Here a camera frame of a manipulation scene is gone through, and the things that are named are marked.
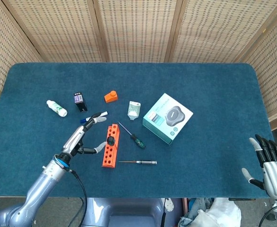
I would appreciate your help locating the teal white product box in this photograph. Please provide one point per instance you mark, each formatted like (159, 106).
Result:
(166, 118)

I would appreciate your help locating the white plastic bag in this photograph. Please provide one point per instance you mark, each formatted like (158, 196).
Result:
(223, 212)

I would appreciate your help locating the blue denim cloth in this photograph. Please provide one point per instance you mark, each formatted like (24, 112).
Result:
(190, 217)

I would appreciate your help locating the white bottle green label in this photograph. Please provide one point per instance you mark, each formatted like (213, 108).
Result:
(56, 108)

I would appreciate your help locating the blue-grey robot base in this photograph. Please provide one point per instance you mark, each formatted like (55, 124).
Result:
(128, 210)

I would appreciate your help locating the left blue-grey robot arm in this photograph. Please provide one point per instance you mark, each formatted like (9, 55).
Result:
(46, 182)

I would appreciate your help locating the white marker blue cap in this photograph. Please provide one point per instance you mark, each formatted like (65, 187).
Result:
(83, 120)

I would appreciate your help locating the woven bamboo screen panel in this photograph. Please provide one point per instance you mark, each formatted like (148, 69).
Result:
(138, 30)
(270, 71)
(5, 47)
(57, 30)
(218, 30)

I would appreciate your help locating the blue felt table cover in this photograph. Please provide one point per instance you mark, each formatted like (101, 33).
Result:
(199, 165)

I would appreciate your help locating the orange tool holder block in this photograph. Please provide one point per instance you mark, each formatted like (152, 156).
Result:
(107, 156)

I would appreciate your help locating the white pale green pouch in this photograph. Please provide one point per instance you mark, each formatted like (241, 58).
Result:
(133, 110)

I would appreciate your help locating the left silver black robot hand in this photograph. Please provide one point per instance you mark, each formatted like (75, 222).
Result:
(74, 139)

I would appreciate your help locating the white perforated plate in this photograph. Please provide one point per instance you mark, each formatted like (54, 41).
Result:
(169, 205)

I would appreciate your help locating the small orange plastic block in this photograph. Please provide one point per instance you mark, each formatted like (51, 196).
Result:
(110, 97)

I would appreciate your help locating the black purple small carton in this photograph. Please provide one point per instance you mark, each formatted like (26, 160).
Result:
(80, 102)

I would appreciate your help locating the silver precision screwdriver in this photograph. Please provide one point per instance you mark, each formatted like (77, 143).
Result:
(147, 162)

